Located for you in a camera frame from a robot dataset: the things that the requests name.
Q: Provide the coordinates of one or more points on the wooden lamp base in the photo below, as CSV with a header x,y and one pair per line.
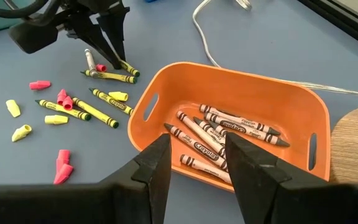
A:
x,y
356,143

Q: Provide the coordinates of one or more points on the green-tipped yellow crayon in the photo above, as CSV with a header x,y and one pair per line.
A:
x,y
110,76
95,112
112,101
129,68
64,109

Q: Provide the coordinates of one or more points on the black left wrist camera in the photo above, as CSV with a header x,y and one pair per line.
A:
x,y
33,34

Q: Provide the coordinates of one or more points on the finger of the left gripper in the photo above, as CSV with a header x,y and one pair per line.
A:
x,y
95,37
115,34

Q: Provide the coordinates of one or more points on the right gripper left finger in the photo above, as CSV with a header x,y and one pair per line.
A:
x,y
154,174

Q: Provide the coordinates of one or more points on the yellow eraser cap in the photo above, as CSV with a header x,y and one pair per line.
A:
x,y
118,96
56,119
21,132
12,108

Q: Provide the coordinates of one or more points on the grey crayon white wrapper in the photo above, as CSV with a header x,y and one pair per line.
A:
x,y
220,130
197,130
259,127
211,132
197,146
204,166
244,129
90,62

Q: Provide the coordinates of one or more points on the orange plastic bin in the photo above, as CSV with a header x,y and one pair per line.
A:
x,y
228,90

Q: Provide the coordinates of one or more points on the pink eraser cap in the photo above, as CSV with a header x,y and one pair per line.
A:
x,y
68,103
62,175
64,157
101,68
61,96
39,84

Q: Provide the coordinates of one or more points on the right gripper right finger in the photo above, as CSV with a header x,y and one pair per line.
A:
x,y
253,174

